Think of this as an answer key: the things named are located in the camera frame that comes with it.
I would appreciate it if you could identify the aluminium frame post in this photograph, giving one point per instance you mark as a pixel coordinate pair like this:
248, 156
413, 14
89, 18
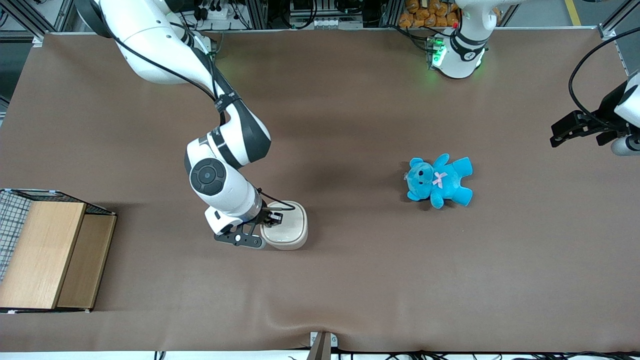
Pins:
620, 17
22, 17

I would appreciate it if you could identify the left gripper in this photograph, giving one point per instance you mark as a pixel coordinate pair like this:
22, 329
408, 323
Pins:
609, 106

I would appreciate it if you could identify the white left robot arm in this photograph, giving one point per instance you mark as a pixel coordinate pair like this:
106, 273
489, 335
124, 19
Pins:
457, 55

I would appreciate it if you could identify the white square trash can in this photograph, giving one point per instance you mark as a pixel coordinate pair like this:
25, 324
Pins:
290, 245

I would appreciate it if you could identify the white power strip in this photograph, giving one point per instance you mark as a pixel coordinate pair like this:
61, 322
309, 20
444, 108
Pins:
220, 12

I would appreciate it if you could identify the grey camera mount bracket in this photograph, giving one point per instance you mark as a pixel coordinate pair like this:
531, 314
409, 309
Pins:
322, 345

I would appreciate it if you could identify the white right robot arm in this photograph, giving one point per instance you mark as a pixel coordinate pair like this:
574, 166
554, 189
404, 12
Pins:
165, 55

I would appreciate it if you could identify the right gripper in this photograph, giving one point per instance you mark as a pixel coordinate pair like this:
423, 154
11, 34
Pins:
265, 215

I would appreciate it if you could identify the white trash can lid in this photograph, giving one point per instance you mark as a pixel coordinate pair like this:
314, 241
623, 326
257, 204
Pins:
292, 225

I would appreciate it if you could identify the orange plush toys pile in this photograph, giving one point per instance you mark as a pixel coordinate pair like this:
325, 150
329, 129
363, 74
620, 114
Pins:
425, 15

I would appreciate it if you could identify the blue teddy bear plush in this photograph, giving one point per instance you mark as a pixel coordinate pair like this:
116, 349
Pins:
445, 182

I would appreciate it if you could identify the brown table cover mat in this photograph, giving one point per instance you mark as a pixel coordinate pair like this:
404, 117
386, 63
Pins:
350, 125

